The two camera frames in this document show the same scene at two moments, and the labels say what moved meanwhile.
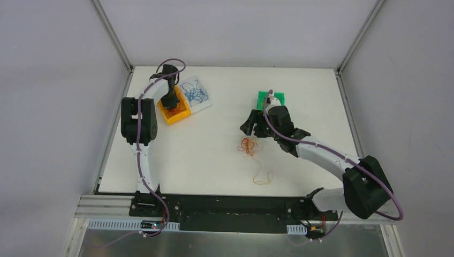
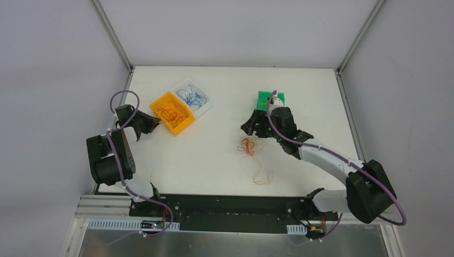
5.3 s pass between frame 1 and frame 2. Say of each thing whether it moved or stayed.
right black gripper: stayed
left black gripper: moved
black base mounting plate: stayed
